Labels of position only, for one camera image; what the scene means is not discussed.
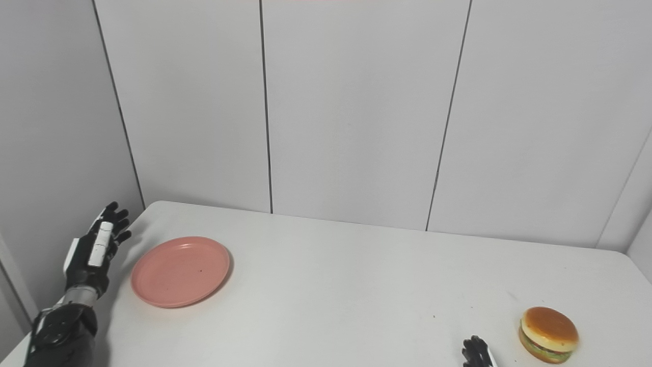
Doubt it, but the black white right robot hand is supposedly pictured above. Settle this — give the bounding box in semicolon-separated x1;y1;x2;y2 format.
461;335;499;367

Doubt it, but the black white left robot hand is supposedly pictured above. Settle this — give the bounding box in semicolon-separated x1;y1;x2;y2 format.
63;202;132;299

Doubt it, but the toy hamburger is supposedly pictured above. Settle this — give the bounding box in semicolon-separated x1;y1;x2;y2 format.
519;306;580;364

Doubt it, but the pink round plate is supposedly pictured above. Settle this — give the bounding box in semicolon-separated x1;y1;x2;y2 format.
130;236;231;309

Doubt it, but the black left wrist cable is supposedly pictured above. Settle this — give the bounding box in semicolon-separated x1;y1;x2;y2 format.
28;303;66;355

